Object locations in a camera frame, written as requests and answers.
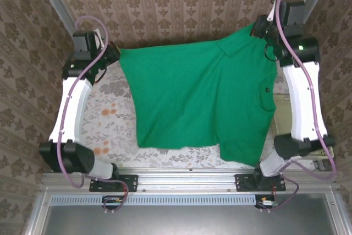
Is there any green t-shirt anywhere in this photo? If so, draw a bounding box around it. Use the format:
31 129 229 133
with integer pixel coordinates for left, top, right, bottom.
118 21 278 167

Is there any floral patterned tablecloth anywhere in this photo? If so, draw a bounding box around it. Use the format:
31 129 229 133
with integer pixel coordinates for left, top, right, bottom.
62 47 320 170

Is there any pale green plastic basket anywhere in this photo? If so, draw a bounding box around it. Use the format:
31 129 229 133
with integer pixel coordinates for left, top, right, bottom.
271 93 335 164

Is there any small circuit board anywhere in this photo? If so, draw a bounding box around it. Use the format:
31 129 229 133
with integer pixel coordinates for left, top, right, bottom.
258 195 277 207
102 195 124 205

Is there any grey metal sheet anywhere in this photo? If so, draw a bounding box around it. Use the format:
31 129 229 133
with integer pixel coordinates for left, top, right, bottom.
41 193 342 235

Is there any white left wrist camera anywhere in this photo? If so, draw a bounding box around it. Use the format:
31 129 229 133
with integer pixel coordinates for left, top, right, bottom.
93 28 106 49

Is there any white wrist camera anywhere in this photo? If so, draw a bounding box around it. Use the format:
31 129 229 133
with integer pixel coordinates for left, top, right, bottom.
93 28 106 49
267 0 279 23

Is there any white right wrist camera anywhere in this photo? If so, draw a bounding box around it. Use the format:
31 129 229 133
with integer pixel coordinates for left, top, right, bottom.
267 0 279 23

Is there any purple cable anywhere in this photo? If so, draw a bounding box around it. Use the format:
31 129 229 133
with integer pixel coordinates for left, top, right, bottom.
56 16 130 215
258 0 338 214

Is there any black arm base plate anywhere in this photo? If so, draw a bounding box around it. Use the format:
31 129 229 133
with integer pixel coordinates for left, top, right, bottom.
89 173 139 193
234 173 287 193

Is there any long aluminium mounting rail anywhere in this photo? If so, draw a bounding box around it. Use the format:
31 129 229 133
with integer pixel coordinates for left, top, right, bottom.
40 166 337 193

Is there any grey slotted cable duct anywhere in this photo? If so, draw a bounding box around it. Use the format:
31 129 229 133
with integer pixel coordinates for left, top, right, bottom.
50 194 261 206

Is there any aluminium frame bar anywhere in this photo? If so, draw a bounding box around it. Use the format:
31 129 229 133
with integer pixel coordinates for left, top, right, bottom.
324 190 352 235
23 188 52 235

